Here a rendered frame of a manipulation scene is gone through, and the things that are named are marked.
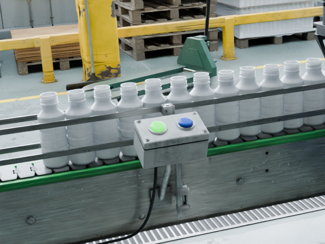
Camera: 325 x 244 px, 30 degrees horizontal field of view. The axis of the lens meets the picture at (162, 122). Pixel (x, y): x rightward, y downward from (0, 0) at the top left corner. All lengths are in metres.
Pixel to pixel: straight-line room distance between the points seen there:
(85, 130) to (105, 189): 0.14
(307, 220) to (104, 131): 2.04
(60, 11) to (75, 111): 7.12
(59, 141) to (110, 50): 4.64
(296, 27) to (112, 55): 2.62
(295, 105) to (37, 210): 0.66
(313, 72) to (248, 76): 0.17
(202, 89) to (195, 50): 4.52
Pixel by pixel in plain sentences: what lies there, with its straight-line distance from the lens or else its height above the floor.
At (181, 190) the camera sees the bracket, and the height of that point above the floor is 0.94.
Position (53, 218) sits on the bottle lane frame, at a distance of 1.38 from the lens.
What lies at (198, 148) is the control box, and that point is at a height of 1.06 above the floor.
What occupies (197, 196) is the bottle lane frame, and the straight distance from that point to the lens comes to 1.45.
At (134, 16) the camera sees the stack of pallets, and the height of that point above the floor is 0.50.
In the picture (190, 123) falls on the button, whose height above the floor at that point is 1.12.
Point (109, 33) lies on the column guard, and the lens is 5.94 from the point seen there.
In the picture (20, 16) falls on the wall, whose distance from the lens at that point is 8.38.
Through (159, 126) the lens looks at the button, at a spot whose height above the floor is 1.12.
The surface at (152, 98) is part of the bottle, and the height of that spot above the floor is 1.13.
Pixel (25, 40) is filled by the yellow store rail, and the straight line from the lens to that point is 6.22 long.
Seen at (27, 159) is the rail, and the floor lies 1.04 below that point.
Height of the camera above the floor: 1.51
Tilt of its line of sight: 18 degrees down
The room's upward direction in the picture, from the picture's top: 3 degrees counter-clockwise
